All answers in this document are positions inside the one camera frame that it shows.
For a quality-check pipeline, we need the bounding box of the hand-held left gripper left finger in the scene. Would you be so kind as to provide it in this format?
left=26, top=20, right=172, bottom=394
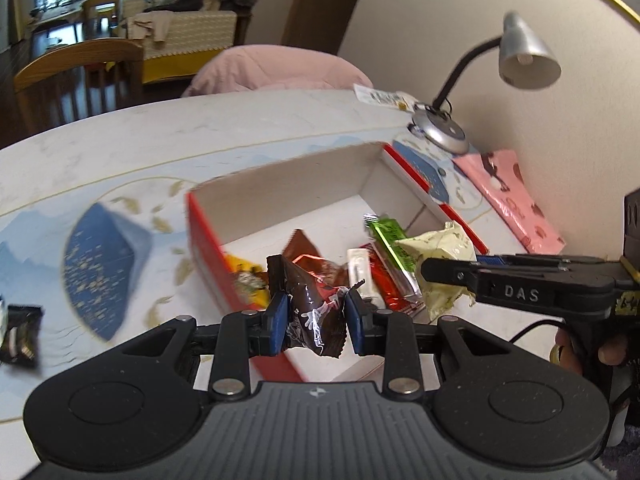
left=122, top=292, right=290, bottom=401

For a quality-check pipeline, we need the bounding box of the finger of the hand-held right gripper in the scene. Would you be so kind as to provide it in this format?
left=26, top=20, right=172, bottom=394
left=475, top=255, right=621, bottom=273
left=421, top=257, right=481, bottom=293

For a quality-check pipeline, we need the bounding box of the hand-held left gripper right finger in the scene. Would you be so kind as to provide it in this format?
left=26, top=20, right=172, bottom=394
left=345, top=290, right=501, bottom=401

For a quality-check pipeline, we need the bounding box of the cream snack packet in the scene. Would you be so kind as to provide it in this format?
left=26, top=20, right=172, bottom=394
left=394, top=221, right=478, bottom=322

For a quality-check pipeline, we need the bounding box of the dark brown snack packet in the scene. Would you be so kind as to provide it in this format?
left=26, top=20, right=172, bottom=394
left=266, top=254, right=368, bottom=358

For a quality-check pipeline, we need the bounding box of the red snack bag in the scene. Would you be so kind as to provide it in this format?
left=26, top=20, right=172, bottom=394
left=360, top=242, right=426, bottom=317

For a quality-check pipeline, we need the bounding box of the white snack bar packet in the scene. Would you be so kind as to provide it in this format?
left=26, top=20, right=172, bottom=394
left=346, top=247, right=387, bottom=311

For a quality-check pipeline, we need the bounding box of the green snack packet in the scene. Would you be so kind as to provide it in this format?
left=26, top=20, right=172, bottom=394
left=364, top=214, right=426, bottom=306

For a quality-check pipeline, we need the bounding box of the yellow snack packet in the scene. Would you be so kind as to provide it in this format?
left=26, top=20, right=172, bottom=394
left=224, top=254, right=271, bottom=306

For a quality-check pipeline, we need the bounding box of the shiny copper snack packet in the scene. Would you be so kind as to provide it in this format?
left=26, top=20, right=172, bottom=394
left=282, top=229, right=348, bottom=288

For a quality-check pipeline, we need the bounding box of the red and white cardboard box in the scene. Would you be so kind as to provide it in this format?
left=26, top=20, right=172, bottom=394
left=186, top=141, right=491, bottom=383

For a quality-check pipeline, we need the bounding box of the person's right hand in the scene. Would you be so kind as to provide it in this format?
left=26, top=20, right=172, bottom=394
left=551, top=331, right=629, bottom=373

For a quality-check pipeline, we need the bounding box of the pink printed pouch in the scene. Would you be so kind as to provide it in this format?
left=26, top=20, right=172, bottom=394
left=452, top=149, right=567, bottom=256

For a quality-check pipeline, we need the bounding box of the white printed paper packet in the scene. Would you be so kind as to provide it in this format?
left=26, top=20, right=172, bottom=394
left=353, top=84, right=418, bottom=111

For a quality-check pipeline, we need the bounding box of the silver desk lamp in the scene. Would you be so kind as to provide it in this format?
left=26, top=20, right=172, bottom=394
left=409, top=10, right=562, bottom=156

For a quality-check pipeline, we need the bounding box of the pink cushion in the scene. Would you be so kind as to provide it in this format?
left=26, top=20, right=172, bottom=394
left=181, top=45, right=375, bottom=98

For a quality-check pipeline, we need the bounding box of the black snack packet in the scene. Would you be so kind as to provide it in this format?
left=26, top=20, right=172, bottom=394
left=0, top=304, right=45, bottom=368

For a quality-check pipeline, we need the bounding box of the brown wooden door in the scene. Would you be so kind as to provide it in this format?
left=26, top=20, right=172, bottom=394
left=282, top=0, right=376, bottom=61

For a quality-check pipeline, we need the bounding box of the sofa with patterned cover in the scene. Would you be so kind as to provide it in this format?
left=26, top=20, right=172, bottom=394
left=120, top=10, right=238, bottom=83

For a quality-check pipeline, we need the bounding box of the light wooden chair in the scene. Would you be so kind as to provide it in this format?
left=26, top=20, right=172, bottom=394
left=82, top=0, right=123, bottom=36

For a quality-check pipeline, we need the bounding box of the wooden desk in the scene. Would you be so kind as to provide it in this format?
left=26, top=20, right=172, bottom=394
left=25, top=0, right=93, bottom=36

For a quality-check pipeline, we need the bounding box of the black cable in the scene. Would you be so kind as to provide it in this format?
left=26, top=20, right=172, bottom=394
left=510, top=321, right=558, bottom=343

